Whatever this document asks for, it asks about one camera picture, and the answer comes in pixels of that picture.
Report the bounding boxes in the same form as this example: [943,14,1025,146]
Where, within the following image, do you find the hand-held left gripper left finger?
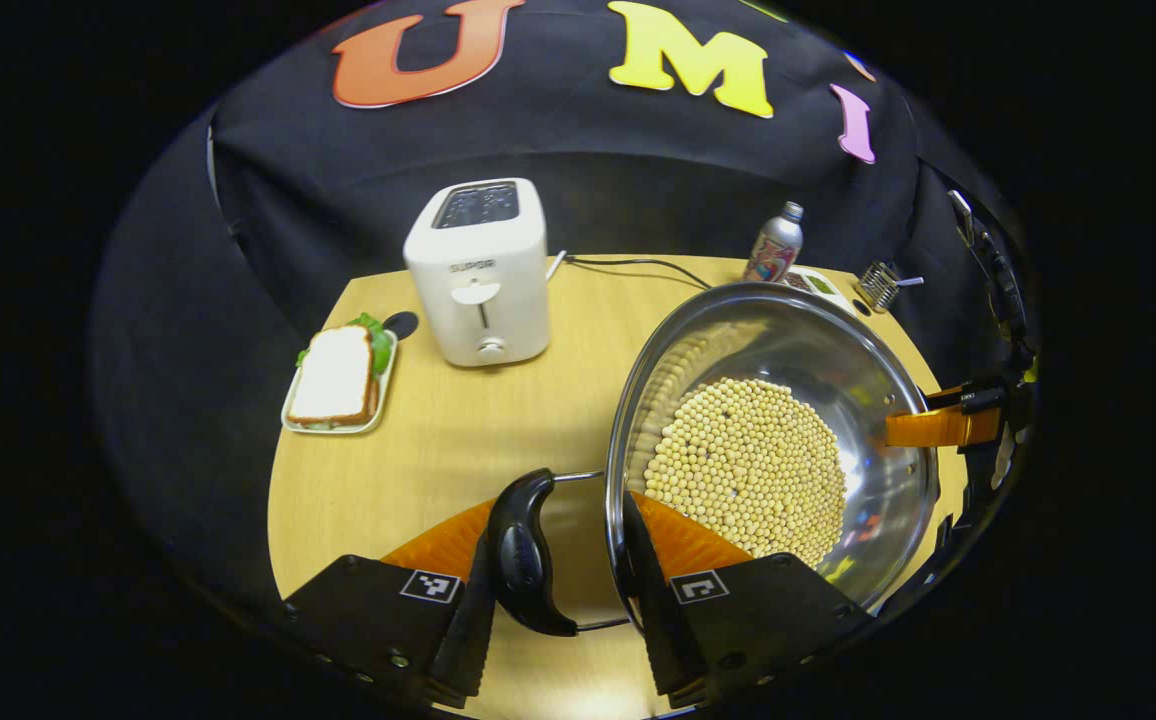
[283,497,499,709]

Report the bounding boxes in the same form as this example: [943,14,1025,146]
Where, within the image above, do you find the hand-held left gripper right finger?
[621,490,874,706]

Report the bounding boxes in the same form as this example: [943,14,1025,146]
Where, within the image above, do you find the stainless steel pot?
[486,281,941,638]

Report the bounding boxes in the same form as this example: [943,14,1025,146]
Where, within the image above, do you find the white divided bean tray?
[783,266,859,313]

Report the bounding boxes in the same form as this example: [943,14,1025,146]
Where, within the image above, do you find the soybeans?
[643,377,849,569]

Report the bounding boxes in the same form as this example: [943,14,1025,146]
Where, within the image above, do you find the small sandwich plate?
[281,328,400,436]

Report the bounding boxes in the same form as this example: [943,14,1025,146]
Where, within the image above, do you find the sandwich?
[288,313,394,426]

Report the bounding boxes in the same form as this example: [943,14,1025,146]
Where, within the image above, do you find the silver drink bottle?
[743,201,805,284]

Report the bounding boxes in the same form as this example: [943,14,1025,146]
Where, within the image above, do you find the white toaster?
[403,178,551,368]

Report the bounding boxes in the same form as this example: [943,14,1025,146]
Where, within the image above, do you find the wire utensil holder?
[855,261,901,314]

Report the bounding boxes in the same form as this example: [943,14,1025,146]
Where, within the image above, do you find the black power cable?
[563,255,714,291]

